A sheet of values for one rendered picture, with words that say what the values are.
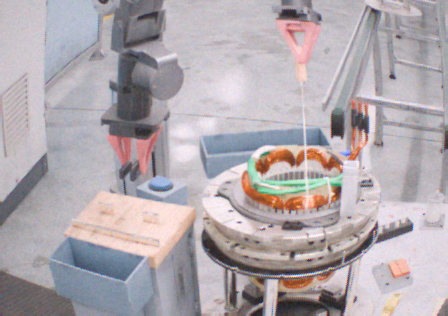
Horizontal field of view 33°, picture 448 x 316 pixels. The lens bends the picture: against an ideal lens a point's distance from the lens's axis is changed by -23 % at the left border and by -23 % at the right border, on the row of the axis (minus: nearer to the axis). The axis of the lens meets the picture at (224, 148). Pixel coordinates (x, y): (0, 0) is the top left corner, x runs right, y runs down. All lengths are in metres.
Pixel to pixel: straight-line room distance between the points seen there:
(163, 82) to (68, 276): 0.37
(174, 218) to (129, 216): 0.08
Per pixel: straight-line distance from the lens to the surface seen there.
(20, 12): 3.85
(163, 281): 1.52
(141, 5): 1.33
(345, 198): 1.47
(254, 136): 1.90
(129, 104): 1.40
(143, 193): 1.74
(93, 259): 1.50
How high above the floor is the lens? 1.78
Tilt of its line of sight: 23 degrees down
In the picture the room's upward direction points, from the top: 2 degrees counter-clockwise
